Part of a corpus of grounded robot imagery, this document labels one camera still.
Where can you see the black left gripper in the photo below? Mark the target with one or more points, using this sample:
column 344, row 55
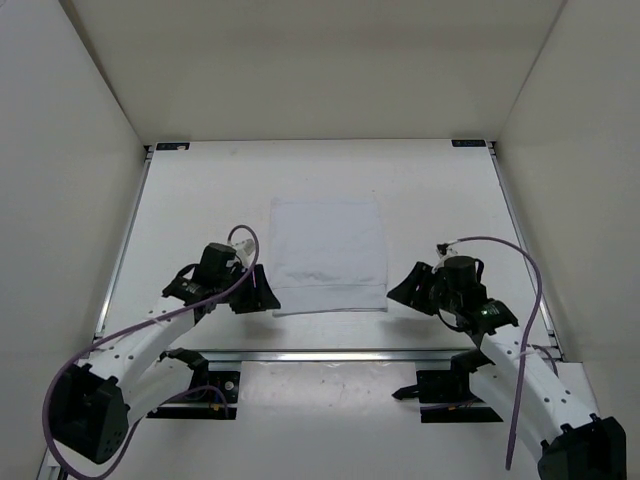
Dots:
column 260, row 295

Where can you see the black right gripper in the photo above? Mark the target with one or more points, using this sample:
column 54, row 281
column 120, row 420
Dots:
column 410, row 293

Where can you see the white fabric skirt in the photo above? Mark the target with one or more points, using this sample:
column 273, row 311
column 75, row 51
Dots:
column 327, row 255

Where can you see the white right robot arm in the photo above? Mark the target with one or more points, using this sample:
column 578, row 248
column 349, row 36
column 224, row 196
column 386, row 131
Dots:
column 566, row 437

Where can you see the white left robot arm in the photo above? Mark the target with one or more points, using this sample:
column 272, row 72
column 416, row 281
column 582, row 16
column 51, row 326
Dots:
column 96, row 399

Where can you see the right table corner label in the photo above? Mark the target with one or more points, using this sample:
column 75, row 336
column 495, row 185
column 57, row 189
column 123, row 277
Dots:
column 468, row 143

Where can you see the table corner label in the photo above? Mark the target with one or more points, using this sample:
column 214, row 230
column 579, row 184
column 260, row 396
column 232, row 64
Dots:
column 172, row 146
column 468, row 143

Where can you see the left table corner label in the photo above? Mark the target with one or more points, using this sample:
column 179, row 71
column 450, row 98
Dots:
column 172, row 146

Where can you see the aluminium front frame rail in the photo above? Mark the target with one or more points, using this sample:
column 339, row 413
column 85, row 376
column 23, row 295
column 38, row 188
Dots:
column 330, row 356

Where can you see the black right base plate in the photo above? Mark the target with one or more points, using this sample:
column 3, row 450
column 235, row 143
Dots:
column 445, row 396

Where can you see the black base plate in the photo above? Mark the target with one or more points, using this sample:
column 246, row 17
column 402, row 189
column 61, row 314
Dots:
column 212, row 392
column 445, row 396

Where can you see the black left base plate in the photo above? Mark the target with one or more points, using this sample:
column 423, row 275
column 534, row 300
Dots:
column 212, row 392

